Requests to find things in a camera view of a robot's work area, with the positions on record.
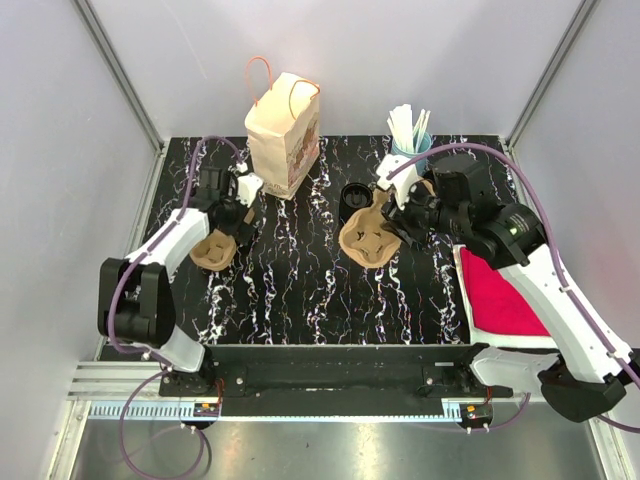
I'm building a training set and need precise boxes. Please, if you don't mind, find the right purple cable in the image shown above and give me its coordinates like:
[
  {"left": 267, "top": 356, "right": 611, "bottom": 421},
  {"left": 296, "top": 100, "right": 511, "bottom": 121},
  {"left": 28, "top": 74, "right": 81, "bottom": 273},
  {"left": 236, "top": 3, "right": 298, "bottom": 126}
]
[{"left": 387, "top": 142, "right": 640, "bottom": 434}]

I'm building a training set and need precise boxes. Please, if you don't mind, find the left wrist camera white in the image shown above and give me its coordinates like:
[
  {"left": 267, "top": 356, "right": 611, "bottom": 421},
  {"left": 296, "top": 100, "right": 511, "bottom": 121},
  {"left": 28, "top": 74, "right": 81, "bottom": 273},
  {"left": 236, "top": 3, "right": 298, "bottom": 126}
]
[{"left": 236, "top": 162, "right": 264, "bottom": 207}]

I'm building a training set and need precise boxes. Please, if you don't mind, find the light blue cup holder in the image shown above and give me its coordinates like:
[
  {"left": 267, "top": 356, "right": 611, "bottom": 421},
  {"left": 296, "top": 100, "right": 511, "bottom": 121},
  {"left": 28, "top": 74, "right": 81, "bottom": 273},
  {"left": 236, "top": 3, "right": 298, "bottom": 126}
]
[{"left": 390, "top": 133, "right": 433, "bottom": 158}]

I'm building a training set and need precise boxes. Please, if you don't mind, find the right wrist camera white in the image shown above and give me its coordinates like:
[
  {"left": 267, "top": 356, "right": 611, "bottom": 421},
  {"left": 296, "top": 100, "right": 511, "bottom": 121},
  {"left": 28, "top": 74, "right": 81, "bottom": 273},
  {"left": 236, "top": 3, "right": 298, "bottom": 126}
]
[{"left": 375, "top": 153, "right": 421, "bottom": 210}]

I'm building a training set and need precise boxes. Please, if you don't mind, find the purple cable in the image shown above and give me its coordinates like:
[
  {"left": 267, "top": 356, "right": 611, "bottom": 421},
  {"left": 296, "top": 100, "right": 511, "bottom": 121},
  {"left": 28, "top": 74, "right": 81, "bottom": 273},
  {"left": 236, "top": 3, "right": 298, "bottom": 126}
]
[
  {"left": 387, "top": 142, "right": 640, "bottom": 434},
  {"left": 107, "top": 135, "right": 251, "bottom": 477}
]

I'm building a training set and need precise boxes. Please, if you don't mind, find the brown paper takeout bag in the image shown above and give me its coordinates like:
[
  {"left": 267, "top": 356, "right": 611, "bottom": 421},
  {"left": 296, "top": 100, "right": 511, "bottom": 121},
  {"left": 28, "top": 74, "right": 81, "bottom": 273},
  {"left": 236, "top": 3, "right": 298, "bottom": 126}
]
[{"left": 244, "top": 56, "right": 321, "bottom": 200}]

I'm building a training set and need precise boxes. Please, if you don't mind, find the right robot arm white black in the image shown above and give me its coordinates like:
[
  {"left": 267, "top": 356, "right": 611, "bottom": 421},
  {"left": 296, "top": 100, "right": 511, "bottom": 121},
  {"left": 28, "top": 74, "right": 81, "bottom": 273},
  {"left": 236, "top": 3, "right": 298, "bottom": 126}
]
[{"left": 376, "top": 154, "right": 639, "bottom": 423}]

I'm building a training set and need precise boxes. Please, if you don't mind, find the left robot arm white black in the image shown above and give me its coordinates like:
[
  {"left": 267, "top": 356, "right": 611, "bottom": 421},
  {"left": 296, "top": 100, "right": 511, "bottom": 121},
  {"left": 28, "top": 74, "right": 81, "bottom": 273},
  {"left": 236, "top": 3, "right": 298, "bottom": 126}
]
[{"left": 97, "top": 168, "right": 263, "bottom": 396}]

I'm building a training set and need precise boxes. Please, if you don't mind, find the aluminium front rail frame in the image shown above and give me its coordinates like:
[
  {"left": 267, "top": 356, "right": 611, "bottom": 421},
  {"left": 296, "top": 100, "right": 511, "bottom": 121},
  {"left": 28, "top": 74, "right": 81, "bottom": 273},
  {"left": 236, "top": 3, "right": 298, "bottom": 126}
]
[{"left": 48, "top": 346, "right": 639, "bottom": 479}]

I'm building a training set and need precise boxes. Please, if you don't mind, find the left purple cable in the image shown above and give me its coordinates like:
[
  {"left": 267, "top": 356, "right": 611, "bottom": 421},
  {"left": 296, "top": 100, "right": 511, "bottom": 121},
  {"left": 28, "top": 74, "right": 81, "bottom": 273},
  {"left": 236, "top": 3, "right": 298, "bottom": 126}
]
[{"left": 107, "top": 135, "right": 251, "bottom": 477}]

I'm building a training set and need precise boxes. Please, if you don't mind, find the red folded cloth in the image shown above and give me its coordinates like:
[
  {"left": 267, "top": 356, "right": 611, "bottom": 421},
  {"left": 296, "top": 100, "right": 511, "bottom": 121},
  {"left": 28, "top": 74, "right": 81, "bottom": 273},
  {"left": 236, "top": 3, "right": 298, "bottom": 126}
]
[{"left": 455, "top": 247, "right": 550, "bottom": 340}]

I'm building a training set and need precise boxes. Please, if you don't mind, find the black ribbed cup with lid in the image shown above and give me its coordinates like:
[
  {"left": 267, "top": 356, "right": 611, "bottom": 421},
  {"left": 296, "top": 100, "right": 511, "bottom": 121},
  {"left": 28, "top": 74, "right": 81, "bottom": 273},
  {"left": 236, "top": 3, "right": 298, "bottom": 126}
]
[{"left": 339, "top": 182, "right": 373, "bottom": 223}]

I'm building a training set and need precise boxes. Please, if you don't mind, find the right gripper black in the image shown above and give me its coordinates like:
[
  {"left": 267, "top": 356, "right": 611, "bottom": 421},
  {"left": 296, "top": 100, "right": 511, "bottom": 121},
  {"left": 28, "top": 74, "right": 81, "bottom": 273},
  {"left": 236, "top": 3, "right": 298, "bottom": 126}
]
[{"left": 380, "top": 177, "right": 468, "bottom": 245}]

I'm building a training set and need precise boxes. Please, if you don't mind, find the white tray under cloth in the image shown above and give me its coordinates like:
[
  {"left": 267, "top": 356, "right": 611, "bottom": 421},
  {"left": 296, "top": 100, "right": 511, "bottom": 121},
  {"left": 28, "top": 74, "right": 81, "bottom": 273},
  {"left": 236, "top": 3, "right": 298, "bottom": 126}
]
[{"left": 453, "top": 245, "right": 556, "bottom": 349}]

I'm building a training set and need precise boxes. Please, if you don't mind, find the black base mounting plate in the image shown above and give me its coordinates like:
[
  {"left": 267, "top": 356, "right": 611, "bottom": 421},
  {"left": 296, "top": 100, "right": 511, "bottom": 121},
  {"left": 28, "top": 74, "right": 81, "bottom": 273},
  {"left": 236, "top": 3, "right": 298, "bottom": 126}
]
[{"left": 159, "top": 345, "right": 512, "bottom": 420}]

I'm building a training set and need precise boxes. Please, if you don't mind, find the cardboard cup carrier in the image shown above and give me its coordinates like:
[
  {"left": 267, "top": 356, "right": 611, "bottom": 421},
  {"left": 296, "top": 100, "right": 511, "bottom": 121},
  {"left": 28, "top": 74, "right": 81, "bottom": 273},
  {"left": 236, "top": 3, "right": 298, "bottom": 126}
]
[
  {"left": 189, "top": 229, "right": 237, "bottom": 272},
  {"left": 338, "top": 186, "right": 427, "bottom": 269}
]

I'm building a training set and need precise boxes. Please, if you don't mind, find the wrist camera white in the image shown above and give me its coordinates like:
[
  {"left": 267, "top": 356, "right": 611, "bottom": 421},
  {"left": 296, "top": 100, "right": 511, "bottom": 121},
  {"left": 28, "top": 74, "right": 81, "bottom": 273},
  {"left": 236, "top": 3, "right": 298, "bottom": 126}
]
[
  {"left": 236, "top": 162, "right": 264, "bottom": 207},
  {"left": 375, "top": 153, "right": 421, "bottom": 210}
]

